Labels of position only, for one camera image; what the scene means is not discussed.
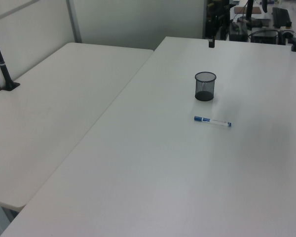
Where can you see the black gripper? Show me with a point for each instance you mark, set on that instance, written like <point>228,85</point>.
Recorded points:
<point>215,24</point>

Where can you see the blue and white marker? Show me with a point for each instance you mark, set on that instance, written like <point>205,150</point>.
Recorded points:
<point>212,121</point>

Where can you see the dark equipment box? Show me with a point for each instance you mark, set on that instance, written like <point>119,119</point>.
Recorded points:
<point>238,30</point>

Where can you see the brown board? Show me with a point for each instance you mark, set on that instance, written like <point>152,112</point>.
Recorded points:
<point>240,10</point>

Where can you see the black mesh pen cup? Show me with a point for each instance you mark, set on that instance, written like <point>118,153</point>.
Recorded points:
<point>204,86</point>

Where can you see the black monitor stand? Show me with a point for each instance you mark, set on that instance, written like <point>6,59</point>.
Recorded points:
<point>249,14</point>

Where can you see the black computer box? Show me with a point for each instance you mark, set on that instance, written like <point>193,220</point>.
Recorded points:
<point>264,34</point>

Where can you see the black keyboard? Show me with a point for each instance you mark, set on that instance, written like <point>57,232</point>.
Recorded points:
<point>281,16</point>

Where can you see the white side table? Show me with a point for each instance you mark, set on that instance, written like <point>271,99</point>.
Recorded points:
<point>51,111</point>

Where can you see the grey partition post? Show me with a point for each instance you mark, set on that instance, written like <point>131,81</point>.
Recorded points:
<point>74,19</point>

